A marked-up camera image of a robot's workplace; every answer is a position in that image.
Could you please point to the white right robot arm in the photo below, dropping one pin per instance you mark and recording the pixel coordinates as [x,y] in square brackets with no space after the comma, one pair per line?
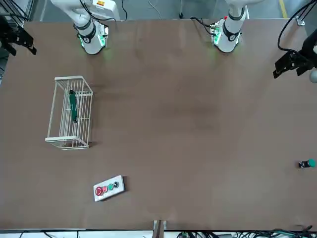
[90,34]

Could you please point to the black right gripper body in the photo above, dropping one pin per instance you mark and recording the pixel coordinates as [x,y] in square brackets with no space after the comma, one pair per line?
[11,29]

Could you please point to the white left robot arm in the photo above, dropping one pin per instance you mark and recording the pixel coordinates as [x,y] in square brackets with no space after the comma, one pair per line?
[230,32]

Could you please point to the aluminium frame post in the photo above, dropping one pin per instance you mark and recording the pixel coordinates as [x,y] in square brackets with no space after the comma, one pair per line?
[19,24]
[301,21]

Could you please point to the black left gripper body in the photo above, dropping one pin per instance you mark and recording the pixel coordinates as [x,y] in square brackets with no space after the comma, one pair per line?
[309,49]

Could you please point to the grey push-button control box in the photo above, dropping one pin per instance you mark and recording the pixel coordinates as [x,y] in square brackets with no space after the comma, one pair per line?
[109,192]

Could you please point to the grey table bracket post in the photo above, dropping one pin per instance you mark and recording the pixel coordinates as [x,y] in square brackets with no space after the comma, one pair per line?
[159,228]

